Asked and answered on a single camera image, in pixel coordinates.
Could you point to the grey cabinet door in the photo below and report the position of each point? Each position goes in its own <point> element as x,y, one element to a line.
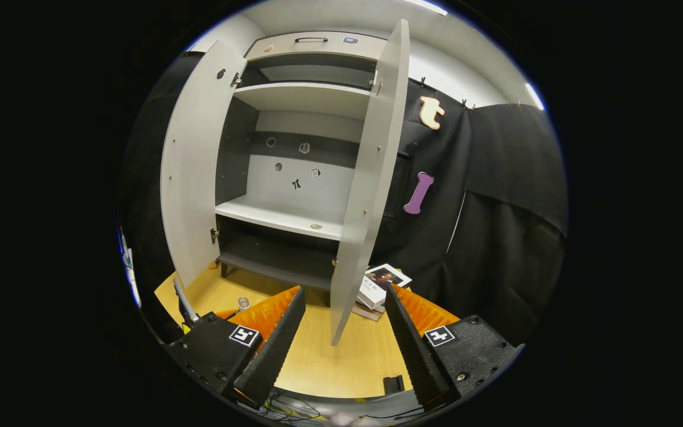
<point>193,166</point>
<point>371,178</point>

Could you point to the small black block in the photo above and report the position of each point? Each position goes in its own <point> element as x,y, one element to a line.
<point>393,384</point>

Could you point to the grey open-shelf cabinet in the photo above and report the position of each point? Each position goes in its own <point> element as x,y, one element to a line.
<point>300,98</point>

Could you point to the green label plastic bottle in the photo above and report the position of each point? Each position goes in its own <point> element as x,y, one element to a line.
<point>243,303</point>

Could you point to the black backdrop cloth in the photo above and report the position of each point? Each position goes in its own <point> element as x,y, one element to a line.
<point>495,237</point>
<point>146,178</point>

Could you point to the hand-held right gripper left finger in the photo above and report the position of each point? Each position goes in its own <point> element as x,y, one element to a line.
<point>276,356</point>

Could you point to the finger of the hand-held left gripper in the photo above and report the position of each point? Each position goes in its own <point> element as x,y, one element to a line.
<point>186,308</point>

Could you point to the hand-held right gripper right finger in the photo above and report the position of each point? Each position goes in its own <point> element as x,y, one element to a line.
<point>415,356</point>

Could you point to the brown book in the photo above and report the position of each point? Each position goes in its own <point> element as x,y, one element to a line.
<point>368,312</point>

